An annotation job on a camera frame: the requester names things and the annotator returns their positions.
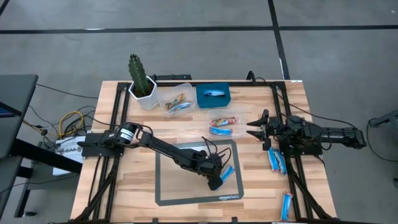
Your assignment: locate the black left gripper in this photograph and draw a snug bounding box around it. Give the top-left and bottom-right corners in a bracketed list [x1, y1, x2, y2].
[192, 149, 226, 192]

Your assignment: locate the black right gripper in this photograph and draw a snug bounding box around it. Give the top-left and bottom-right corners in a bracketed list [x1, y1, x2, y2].
[246, 109, 294, 152]

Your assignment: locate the clear plastic bin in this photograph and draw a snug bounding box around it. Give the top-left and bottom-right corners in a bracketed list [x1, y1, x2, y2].
[206, 108, 248, 140]
[157, 82, 198, 118]

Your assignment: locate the red green Chewy granola bar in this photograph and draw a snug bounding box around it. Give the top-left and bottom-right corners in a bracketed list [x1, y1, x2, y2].
[210, 116, 237, 127]

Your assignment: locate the brown yellow granola bar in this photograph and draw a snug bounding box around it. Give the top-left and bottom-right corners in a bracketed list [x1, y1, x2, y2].
[164, 93, 187, 111]

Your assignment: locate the black-edged silicone baking mat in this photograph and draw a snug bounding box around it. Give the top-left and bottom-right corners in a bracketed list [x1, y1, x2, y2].
[154, 139, 245, 207]

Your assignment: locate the teal plastic bin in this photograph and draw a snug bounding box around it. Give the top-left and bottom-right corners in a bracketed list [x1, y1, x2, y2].
[195, 82, 232, 109]

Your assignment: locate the black power strip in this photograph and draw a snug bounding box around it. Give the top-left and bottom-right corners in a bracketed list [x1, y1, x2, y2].
[154, 73, 193, 82]

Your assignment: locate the white hexagonal plant pot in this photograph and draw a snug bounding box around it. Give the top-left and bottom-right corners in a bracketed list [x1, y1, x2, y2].
[128, 75, 159, 110]

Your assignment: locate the grey stand leg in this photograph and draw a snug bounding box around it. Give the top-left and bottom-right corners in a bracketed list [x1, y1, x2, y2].
[368, 108, 398, 129]

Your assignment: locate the white printed paper sheet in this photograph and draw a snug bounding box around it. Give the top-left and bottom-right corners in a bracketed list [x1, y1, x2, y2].
[52, 134, 87, 177]

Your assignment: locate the grey desk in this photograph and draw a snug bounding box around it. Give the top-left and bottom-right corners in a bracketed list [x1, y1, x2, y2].
[0, 73, 83, 218]

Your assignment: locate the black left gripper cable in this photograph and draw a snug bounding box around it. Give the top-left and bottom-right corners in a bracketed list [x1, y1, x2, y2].
[200, 135, 233, 169]

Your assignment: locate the black power cable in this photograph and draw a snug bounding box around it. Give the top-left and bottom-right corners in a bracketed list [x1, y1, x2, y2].
[246, 70, 358, 130]

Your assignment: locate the black floor cable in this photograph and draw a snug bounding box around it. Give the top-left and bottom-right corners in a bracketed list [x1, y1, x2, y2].
[35, 82, 100, 100]
[366, 123, 398, 163]

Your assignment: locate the yellow cable coil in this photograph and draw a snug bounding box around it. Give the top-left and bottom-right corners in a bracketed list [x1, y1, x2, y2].
[23, 110, 85, 138]

